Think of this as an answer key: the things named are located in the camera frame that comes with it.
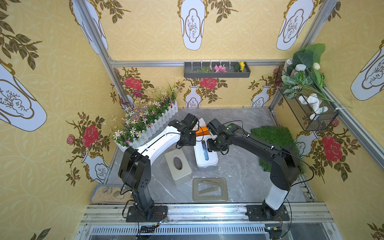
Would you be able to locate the white fence flower planter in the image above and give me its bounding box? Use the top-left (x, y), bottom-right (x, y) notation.
top-left (113, 83), bottom-right (180, 151)

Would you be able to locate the orange tissue pack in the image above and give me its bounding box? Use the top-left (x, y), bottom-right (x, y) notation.
top-left (193, 118), bottom-right (210, 137)

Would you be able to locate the blue tissue paper pack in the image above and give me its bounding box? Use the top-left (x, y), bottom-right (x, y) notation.
top-left (202, 141), bottom-right (209, 161)

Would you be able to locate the olive green frame tray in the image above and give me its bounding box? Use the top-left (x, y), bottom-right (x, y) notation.
top-left (193, 178), bottom-right (229, 203)

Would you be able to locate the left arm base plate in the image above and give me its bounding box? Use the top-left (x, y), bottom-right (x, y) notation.
top-left (126, 205), bottom-right (168, 223)

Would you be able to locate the grey tissue box base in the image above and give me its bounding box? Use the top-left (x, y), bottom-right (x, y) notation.
top-left (197, 165), bottom-right (217, 172)

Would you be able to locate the sand tray with stones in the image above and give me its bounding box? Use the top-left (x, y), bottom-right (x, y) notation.
top-left (90, 185), bottom-right (133, 204)

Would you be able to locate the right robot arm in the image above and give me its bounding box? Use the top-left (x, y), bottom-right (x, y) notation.
top-left (207, 119), bottom-right (301, 212)

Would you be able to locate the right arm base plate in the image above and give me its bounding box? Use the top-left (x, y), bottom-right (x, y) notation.
top-left (246, 205), bottom-right (290, 222)

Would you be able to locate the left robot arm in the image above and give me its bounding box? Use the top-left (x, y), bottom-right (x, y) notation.
top-left (118, 114), bottom-right (199, 223)

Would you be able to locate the white tissue box lid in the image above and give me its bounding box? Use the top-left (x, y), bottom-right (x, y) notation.
top-left (194, 135), bottom-right (219, 171)

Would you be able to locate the black wire wall basket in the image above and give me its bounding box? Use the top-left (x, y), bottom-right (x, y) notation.
top-left (279, 88), bottom-right (339, 132)

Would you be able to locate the green artificial grass mat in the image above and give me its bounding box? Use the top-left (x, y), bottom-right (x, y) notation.
top-left (251, 126), bottom-right (300, 157)

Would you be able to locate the pink artificial flower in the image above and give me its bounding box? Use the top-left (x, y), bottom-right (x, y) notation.
top-left (214, 65), bottom-right (227, 73)

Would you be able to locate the beige tissue box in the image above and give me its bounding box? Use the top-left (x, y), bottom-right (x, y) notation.
top-left (165, 149), bottom-right (192, 186)

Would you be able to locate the grey wall shelf tray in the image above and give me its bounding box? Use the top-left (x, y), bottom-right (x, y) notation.
top-left (184, 61), bottom-right (251, 79)

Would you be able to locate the yellow artificial flower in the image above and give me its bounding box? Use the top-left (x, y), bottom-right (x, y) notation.
top-left (239, 62), bottom-right (245, 72)

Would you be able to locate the green artificial leaf plant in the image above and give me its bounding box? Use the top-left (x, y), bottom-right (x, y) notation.
top-left (282, 44), bottom-right (347, 108)

